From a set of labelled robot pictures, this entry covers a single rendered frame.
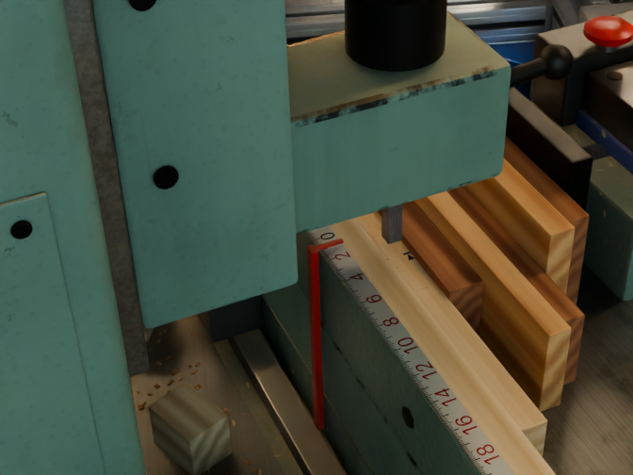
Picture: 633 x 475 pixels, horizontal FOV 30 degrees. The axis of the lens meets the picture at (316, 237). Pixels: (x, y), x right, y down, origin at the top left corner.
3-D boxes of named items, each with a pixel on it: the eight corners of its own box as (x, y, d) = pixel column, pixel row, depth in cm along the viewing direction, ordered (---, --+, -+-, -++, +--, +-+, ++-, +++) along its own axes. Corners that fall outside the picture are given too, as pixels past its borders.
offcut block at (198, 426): (233, 452, 75) (228, 415, 73) (194, 480, 74) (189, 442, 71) (191, 417, 78) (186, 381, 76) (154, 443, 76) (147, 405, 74)
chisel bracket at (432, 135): (503, 199, 65) (515, 63, 60) (266, 270, 61) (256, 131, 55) (438, 132, 70) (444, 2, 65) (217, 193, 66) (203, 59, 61)
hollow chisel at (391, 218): (402, 240, 68) (403, 169, 65) (388, 244, 68) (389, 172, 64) (395, 232, 68) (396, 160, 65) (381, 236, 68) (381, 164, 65)
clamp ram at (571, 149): (658, 252, 73) (682, 130, 68) (556, 286, 71) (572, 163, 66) (576, 176, 80) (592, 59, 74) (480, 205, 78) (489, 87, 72)
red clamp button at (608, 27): (642, 43, 72) (645, 28, 71) (601, 55, 71) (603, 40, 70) (613, 23, 74) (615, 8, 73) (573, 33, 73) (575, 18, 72)
